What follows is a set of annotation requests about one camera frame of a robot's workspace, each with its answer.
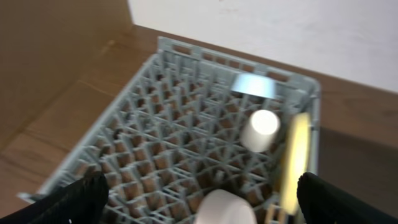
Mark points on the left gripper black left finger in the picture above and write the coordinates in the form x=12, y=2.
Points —
x=80, y=202

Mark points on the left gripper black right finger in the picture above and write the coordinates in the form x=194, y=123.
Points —
x=321, y=202

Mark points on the yellow plate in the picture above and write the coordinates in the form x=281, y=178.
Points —
x=295, y=161

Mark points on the cream cup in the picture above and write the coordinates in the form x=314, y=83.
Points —
x=260, y=131

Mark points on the pink small plate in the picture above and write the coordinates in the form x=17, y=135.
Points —
x=222, y=207

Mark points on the light blue bowl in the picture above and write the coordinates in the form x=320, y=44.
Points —
x=255, y=85

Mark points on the grey dishwasher rack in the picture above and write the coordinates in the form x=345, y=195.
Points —
x=173, y=135

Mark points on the brown cardboard box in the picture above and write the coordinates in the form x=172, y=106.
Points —
x=44, y=47

